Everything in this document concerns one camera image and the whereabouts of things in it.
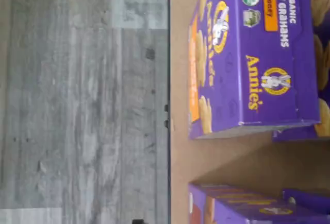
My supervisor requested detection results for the purple Annie's snack box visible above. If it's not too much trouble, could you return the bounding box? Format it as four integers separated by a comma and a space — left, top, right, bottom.
282, 187, 330, 212
272, 0, 330, 142

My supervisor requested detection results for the purple box brown chocolate label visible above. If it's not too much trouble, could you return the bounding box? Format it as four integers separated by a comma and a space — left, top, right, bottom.
188, 182, 330, 224

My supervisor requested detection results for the purple box orange honey label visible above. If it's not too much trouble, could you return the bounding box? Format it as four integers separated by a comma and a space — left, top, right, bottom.
188, 0, 321, 140

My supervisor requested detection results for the brown cardboard shelf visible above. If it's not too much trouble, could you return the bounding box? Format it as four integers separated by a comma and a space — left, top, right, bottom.
167, 0, 330, 224

